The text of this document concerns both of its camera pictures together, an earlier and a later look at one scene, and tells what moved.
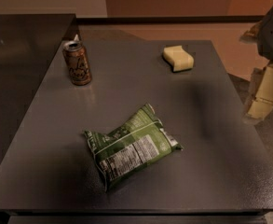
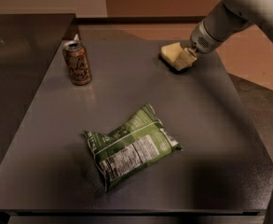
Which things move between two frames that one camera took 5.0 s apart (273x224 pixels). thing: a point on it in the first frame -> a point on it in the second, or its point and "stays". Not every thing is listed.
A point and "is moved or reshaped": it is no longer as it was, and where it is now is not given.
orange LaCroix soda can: (77, 62) stays
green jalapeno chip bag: (130, 146) stays
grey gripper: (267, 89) -> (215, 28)
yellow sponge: (178, 58) is moved or reshaped
